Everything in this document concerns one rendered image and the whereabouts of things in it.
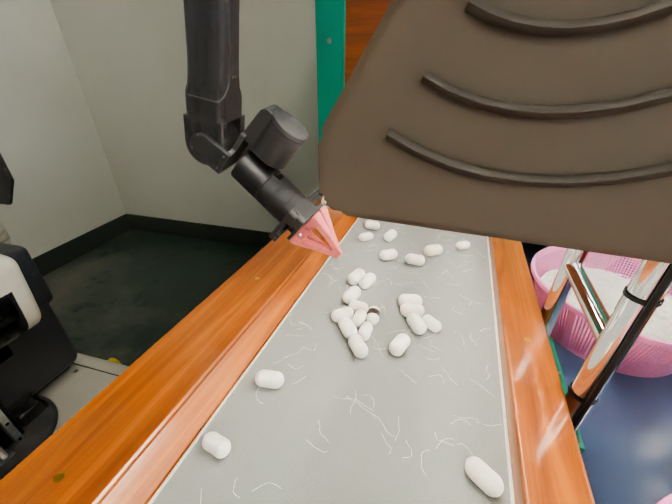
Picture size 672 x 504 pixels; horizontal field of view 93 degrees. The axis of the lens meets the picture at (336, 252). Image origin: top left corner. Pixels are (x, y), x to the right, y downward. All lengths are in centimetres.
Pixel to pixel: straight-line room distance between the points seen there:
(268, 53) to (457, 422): 175
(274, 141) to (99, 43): 209
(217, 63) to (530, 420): 53
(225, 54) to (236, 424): 43
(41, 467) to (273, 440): 20
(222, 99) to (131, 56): 189
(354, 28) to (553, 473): 85
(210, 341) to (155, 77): 195
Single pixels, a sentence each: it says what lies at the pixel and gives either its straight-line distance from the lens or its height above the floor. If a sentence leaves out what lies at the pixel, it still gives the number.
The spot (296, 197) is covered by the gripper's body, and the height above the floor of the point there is 90.
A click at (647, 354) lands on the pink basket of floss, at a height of 73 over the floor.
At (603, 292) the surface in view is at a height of 73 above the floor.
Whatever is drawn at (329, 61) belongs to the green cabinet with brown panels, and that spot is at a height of 108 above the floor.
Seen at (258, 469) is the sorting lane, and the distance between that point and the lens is 37.
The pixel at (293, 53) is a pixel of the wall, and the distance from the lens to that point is 183.
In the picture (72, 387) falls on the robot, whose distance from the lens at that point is 124.
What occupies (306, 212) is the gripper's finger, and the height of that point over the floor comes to 89.
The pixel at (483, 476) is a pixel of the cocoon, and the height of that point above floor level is 76.
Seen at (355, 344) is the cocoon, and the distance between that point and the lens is 43.
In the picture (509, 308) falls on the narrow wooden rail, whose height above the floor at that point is 76.
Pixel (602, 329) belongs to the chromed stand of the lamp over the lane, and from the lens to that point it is 40.
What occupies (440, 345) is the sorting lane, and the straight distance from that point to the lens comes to 48.
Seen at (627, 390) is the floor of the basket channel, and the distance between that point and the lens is 64.
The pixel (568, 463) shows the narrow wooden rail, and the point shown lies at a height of 76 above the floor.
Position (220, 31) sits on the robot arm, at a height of 110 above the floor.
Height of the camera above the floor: 107
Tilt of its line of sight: 30 degrees down
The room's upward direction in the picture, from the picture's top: straight up
